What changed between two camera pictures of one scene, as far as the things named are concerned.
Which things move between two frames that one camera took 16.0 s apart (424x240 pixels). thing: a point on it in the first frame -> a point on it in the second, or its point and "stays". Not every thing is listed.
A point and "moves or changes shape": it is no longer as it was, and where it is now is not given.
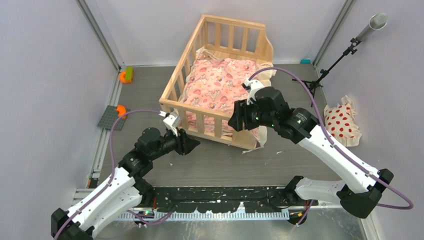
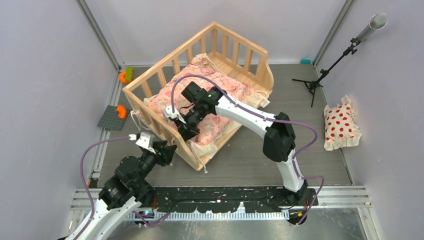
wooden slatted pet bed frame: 220,56 -> 240,58
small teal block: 305,61 stays
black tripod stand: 376,22 stays
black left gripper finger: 188,143 -> 169,152
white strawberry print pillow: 341,123 stays
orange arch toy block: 122,110 stays
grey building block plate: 109,116 stays
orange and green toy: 126,76 stays
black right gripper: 236,120 -> 187,133
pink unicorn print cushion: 216,84 moves or changes shape
